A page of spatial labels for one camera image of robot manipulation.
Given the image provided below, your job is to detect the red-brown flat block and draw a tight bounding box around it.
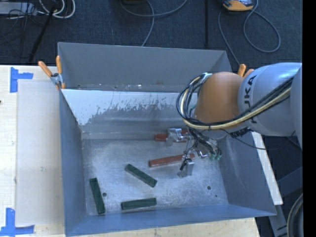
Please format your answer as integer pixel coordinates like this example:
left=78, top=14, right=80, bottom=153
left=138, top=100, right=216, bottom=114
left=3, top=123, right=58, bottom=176
left=148, top=154, right=196, bottom=168
left=154, top=129, right=190, bottom=143

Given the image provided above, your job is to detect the pale wood flat board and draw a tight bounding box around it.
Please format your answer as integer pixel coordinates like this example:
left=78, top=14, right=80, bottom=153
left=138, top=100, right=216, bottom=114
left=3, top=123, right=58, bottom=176
left=15, top=79, right=66, bottom=228

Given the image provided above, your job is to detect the grey metal bin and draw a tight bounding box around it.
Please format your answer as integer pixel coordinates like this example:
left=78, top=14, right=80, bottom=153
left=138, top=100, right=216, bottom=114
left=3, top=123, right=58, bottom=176
left=57, top=41, right=277, bottom=237

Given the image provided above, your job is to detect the dark green flat block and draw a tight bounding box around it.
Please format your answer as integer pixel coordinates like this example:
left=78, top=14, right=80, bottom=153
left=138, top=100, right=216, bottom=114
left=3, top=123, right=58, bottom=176
left=89, top=177, right=107, bottom=215
left=120, top=197, right=158, bottom=211
left=124, top=163, right=158, bottom=188

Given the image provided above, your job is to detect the black cylinder on white bracket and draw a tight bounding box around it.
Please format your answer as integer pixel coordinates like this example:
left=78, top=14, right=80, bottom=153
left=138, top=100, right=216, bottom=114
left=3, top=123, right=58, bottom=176
left=229, top=127, right=252, bottom=139

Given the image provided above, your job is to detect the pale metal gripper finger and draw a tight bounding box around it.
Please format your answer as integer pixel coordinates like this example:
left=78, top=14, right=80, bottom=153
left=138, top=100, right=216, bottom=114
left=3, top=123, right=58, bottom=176
left=165, top=127, right=192, bottom=147
left=176, top=158, right=195, bottom=179

